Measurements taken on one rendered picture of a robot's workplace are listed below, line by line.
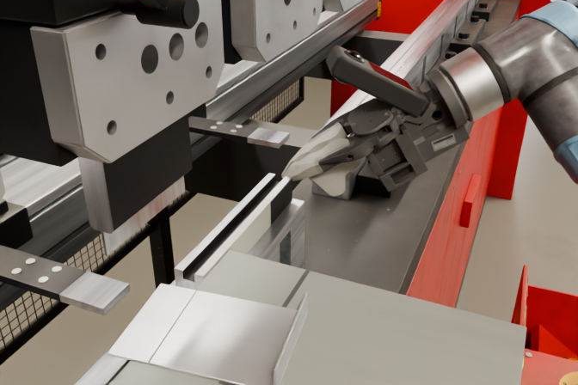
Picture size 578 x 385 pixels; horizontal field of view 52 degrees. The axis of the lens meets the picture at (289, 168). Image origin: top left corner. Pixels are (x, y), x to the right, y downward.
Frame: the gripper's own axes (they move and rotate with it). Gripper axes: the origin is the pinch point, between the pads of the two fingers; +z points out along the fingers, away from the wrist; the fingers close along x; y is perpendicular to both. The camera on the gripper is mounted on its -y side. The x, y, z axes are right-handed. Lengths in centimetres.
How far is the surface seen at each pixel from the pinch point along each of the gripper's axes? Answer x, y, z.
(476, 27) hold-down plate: 100, 42, -51
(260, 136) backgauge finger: 9.7, -1.2, 2.4
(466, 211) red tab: 53, 60, -20
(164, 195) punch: -19.9, -13.5, 6.0
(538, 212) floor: 141, 149, -55
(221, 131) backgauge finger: 11.9, -3.7, 6.7
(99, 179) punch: -26.3, -19.5, 6.2
